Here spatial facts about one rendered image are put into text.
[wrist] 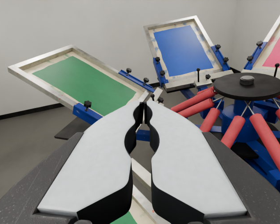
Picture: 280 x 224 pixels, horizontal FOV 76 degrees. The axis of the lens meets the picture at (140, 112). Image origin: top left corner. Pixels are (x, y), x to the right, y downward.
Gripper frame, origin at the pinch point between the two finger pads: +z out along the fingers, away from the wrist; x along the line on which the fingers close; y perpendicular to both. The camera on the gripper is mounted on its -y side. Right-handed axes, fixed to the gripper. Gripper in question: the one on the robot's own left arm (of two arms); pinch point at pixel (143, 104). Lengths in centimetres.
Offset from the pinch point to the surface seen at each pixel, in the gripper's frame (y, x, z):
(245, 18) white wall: 22, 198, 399
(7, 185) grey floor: 195, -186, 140
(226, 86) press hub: 31, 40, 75
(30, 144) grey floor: 197, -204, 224
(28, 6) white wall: -11, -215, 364
